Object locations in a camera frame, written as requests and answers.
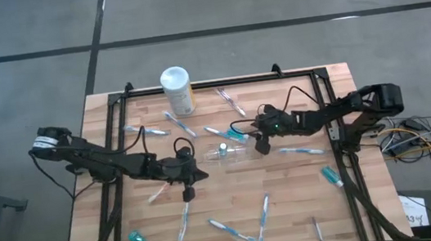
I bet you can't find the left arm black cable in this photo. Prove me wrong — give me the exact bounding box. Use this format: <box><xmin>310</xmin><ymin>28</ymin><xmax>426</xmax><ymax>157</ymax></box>
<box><xmin>117</xmin><ymin>118</ymin><xmax>197</xmax><ymax>168</ymax></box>

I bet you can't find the white paper sheet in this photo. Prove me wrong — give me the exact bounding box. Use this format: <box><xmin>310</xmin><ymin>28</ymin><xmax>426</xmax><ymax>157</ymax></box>
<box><xmin>397</xmin><ymin>191</ymin><xmax>431</xmax><ymax>230</ymax></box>

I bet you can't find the orange toothbrush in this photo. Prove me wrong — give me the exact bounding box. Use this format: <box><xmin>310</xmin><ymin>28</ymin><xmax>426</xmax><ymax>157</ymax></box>
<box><xmin>146</xmin><ymin>182</ymin><xmax>173</xmax><ymax>205</ymax></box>

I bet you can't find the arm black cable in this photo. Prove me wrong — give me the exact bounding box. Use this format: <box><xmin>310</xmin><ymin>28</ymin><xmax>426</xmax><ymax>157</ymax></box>
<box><xmin>225</xmin><ymin>82</ymin><xmax>323</xmax><ymax>138</ymax></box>
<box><xmin>117</xmin><ymin>118</ymin><xmax>197</xmax><ymax>168</ymax></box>

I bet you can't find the clear acrylic organizer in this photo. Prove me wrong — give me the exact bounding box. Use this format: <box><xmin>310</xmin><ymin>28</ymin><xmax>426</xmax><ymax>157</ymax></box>
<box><xmin>200</xmin><ymin>140</ymin><xmax>253</xmax><ymax>169</ymax></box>

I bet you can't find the black aluminium rig frame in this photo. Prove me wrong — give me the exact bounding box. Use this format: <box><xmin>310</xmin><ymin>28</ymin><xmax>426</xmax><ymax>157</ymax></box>
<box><xmin>41</xmin><ymin>49</ymin><xmax>415</xmax><ymax>241</ymax></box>

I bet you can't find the pink toothbrush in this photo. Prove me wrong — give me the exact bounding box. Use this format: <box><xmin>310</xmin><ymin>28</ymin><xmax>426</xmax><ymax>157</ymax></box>
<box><xmin>213</xmin><ymin>84</ymin><xmax>248</xmax><ymax>121</ymax></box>

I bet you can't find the black power adapter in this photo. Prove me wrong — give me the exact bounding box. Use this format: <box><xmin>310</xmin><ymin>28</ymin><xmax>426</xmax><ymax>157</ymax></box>
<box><xmin>403</xmin><ymin>116</ymin><xmax>428</xmax><ymax>133</ymax></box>

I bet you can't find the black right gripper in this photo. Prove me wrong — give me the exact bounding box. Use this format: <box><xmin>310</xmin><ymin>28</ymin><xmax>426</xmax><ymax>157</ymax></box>
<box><xmin>245</xmin><ymin>102</ymin><xmax>299</xmax><ymax>158</ymax></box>

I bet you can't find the white wipes canister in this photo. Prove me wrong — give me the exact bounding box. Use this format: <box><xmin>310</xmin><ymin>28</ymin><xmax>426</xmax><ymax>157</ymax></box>
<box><xmin>158</xmin><ymin>64</ymin><xmax>198</xmax><ymax>119</ymax></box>

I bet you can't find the white floor cable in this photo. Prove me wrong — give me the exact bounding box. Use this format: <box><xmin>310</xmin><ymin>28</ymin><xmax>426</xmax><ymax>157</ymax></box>
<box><xmin>379</xmin><ymin>126</ymin><xmax>431</xmax><ymax>154</ymax></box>

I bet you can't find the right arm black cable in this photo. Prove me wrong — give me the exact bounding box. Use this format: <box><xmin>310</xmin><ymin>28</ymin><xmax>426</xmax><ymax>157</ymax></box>
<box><xmin>225</xmin><ymin>82</ymin><xmax>323</xmax><ymax>138</ymax></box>

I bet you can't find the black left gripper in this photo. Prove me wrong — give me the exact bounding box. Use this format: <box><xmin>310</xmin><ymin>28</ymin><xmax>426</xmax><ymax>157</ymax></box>
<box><xmin>154</xmin><ymin>150</ymin><xmax>213</xmax><ymax>205</ymax></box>

